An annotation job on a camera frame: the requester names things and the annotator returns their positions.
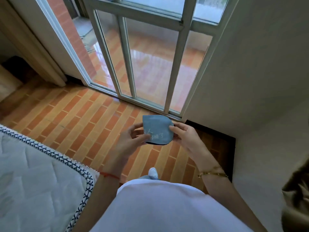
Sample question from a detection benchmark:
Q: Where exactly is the olive fabric bag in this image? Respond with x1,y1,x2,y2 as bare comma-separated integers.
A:
281,158,309,232

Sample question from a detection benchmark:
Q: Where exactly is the grey framed sliding glass door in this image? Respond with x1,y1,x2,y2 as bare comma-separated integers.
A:
34,0,240,121

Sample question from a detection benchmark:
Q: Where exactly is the white quilted mattress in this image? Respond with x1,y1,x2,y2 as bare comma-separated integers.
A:
0,124,100,232

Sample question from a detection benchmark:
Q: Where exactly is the wooden door frame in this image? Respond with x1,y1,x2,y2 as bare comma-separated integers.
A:
0,0,67,87

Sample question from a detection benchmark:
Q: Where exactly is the gold bracelet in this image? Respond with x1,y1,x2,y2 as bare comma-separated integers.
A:
198,166,229,179

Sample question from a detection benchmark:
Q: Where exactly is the person's right forearm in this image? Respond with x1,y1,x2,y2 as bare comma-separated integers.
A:
198,164,267,232

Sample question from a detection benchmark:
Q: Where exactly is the red string bracelet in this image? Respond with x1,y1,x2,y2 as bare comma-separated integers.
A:
99,172,121,180

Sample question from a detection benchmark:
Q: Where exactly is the blue cloth piece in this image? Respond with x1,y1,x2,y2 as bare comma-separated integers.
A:
142,115,174,145

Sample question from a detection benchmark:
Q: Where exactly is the person's left forearm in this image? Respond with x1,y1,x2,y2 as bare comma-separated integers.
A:
71,171,121,232

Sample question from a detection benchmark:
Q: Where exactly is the person's left hand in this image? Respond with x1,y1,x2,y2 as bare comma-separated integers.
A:
103,123,151,177

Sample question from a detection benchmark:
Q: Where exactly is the person's right hand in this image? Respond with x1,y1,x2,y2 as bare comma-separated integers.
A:
169,122,215,172

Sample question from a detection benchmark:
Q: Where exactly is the white shirt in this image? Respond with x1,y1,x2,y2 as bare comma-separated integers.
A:
90,179,254,232

